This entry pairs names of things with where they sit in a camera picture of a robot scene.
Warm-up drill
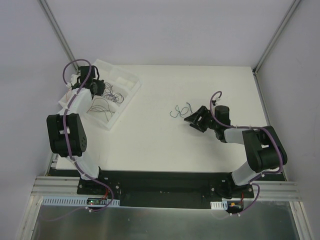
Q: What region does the left white cable duct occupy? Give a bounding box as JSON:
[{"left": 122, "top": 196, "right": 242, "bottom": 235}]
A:
[{"left": 42, "top": 196, "right": 120, "bottom": 208}]

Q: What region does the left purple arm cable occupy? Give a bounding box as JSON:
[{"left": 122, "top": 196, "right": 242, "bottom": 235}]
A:
[{"left": 61, "top": 58, "right": 116, "bottom": 201}]

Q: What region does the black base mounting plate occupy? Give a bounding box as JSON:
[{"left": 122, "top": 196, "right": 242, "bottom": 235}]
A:
[{"left": 77, "top": 170, "right": 254, "bottom": 209}]

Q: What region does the right white cable duct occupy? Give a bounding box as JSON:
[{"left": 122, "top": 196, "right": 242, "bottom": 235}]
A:
[{"left": 210, "top": 201, "right": 228, "bottom": 211}]

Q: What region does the purple wire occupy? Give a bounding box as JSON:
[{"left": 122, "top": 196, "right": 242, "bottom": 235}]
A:
[{"left": 102, "top": 81, "right": 126, "bottom": 104}]

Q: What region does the blue wire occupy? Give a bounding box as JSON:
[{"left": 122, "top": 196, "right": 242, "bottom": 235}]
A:
[{"left": 169, "top": 101, "right": 193, "bottom": 119}]

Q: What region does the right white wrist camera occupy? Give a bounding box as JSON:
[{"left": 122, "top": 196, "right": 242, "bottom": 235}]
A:
[{"left": 211, "top": 98, "right": 221, "bottom": 106}]

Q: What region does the white cable duct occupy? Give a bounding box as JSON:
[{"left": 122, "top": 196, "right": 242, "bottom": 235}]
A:
[
  {"left": 210, "top": 201, "right": 228, "bottom": 211},
  {"left": 42, "top": 196, "right": 120, "bottom": 208}
]

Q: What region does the black wire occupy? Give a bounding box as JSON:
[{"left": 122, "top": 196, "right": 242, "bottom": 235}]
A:
[{"left": 86, "top": 97, "right": 118, "bottom": 121}]

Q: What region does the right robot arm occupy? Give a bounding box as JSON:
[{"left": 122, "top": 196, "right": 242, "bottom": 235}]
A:
[{"left": 184, "top": 105, "right": 288, "bottom": 198}]

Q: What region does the right aluminium corner post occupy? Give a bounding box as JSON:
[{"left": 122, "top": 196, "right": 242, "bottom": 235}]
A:
[{"left": 252, "top": 0, "right": 303, "bottom": 76}]

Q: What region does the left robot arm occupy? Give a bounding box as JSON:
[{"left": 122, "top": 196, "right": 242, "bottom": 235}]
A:
[{"left": 46, "top": 65, "right": 106, "bottom": 195}]

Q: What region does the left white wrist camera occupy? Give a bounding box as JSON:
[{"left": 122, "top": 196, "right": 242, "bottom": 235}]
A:
[{"left": 66, "top": 74, "right": 79, "bottom": 89}]

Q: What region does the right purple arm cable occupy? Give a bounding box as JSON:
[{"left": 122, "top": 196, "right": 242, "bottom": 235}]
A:
[{"left": 209, "top": 90, "right": 287, "bottom": 186}]

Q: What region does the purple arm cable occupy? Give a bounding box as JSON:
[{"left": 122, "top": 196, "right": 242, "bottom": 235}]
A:
[
  {"left": 209, "top": 90, "right": 287, "bottom": 186},
  {"left": 61, "top": 58, "right": 116, "bottom": 201}
]

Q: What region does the white foam compartment tray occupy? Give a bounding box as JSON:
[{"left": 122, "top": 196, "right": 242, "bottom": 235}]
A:
[{"left": 57, "top": 58, "right": 143, "bottom": 131}]

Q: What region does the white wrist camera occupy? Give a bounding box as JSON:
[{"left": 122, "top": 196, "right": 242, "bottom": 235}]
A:
[
  {"left": 211, "top": 98, "right": 221, "bottom": 106},
  {"left": 66, "top": 74, "right": 79, "bottom": 89}
]

